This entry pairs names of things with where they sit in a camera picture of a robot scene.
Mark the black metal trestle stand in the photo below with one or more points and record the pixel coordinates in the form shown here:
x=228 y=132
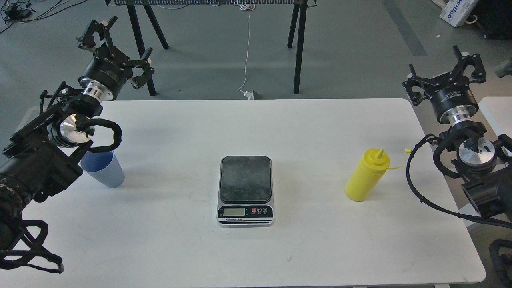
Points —
x=225 y=21

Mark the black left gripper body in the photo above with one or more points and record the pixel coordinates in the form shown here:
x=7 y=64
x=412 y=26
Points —
x=106 y=68

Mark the blue ribbed plastic cup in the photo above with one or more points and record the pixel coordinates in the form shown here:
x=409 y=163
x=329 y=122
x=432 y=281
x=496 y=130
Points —
x=103 y=167

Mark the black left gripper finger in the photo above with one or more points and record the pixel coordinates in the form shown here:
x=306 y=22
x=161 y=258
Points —
x=102 y=29
x=144 y=64

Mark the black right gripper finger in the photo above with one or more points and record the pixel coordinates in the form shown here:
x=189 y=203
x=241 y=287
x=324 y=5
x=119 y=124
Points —
x=420 y=88
x=478 y=75

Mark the white cardboard box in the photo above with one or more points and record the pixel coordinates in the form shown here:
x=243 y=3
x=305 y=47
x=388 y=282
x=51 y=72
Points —
x=456 y=12

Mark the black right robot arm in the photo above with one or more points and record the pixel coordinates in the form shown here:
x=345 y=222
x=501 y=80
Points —
x=462 y=151

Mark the black digital kitchen scale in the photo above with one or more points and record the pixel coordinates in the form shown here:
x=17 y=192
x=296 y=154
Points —
x=246 y=193

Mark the white side table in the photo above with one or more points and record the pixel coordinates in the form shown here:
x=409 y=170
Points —
x=498 y=113

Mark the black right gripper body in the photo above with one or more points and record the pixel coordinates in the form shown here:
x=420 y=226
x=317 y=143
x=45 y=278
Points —
x=451 y=96

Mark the yellow squeeze seasoning bottle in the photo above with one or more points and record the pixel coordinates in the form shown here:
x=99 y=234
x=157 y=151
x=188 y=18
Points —
x=370 y=169

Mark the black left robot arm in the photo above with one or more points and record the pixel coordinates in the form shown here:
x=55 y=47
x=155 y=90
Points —
x=44 y=155

